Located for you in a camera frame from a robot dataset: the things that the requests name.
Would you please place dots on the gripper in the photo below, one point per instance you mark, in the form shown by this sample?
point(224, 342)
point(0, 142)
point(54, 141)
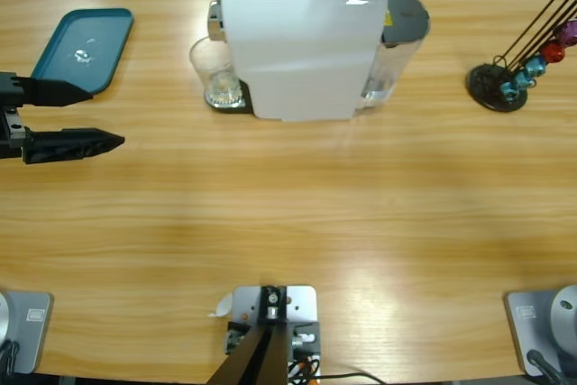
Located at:
point(10, 87)

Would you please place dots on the clear drinking glass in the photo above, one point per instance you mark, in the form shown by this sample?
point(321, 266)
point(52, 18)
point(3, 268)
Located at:
point(214, 65)

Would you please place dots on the black capsule holder stand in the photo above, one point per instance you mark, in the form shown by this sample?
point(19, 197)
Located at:
point(484, 83)

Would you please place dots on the red coffee capsule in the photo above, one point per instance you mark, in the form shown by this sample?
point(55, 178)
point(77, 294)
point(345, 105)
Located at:
point(552, 52)

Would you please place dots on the black camera post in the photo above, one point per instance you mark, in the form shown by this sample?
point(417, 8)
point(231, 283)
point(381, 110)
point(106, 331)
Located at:
point(257, 358)

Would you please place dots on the metal bracket with bolts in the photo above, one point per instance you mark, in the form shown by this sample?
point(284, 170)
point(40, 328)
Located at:
point(304, 295)

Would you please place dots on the teal plastic tray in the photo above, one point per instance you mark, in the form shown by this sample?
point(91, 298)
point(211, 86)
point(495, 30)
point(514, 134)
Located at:
point(67, 33)

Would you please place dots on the white coffee machine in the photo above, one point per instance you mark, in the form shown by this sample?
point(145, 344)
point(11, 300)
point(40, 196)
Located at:
point(297, 51)

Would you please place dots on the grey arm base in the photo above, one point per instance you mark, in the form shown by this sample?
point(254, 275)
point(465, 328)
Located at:
point(27, 335)
point(518, 335)

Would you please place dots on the white tape strip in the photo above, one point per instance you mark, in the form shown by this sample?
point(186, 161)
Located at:
point(223, 306)

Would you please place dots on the teal coffee capsule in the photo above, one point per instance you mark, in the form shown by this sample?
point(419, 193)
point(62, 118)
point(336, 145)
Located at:
point(508, 89)
point(536, 66)
point(523, 79)

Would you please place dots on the purple coffee capsule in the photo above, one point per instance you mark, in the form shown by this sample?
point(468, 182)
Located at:
point(569, 32)

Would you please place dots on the clear water tank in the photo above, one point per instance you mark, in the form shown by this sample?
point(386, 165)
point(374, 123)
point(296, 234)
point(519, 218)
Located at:
point(403, 20)

